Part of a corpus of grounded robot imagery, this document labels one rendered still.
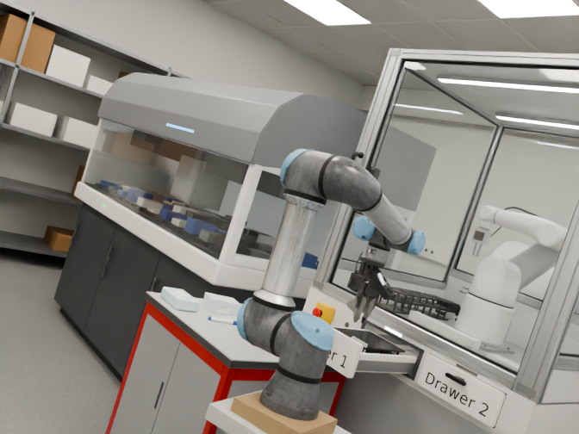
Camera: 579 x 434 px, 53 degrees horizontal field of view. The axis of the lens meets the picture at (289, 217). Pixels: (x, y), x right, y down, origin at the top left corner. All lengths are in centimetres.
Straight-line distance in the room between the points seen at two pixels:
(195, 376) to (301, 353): 66
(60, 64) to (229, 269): 302
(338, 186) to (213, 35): 489
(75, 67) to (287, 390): 412
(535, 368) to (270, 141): 140
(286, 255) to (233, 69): 495
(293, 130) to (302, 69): 424
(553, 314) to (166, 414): 130
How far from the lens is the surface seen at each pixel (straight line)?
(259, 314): 150
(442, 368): 202
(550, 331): 187
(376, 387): 220
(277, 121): 256
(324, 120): 273
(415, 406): 210
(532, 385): 189
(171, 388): 212
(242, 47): 638
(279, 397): 145
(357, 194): 144
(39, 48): 514
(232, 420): 145
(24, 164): 565
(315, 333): 142
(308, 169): 146
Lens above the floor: 132
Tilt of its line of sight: 3 degrees down
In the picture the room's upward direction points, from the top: 18 degrees clockwise
